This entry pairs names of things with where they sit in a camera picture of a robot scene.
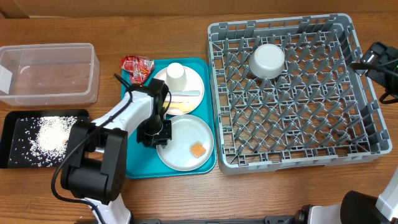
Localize grey round plate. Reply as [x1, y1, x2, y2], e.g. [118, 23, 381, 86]
[156, 114, 214, 172]

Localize orange sponge cube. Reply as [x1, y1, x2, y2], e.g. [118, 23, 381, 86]
[190, 142, 206, 158]

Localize large red snack wrapper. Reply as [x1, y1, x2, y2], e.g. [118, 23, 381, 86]
[120, 55, 155, 85]

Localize small grey bowl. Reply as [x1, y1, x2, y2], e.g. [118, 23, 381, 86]
[249, 44, 285, 79]

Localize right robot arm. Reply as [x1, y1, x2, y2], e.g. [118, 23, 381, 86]
[286, 42, 397, 224]

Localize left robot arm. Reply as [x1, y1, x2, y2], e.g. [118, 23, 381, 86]
[51, 88, 172, 223]

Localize grey dishwasher rack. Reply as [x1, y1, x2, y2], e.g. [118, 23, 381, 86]
[208, 14, 392, 175]

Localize teal plastic tray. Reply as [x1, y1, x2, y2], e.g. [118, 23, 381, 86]
[126, 58, 217, 179]

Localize white round plate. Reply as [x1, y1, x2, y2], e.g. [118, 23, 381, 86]
[154, 65, 205, 114]

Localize yellow plastic spoon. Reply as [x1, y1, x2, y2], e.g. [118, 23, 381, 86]
[167, 102, 195, 115]

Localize light blue plastic knife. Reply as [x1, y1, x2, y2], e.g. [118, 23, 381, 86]
[171, 90, 201, 96]

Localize white paper cup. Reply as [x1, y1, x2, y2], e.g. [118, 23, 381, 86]
[165, 62, 187, 91]

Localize clear plastic bin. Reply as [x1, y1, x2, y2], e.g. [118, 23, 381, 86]
[1, 43, 100, 106]

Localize white rice grains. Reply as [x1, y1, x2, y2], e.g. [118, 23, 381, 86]
[8, 116, 78, 168]

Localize black plastic bin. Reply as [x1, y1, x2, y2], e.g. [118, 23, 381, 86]
[1, 109, 90, 169]

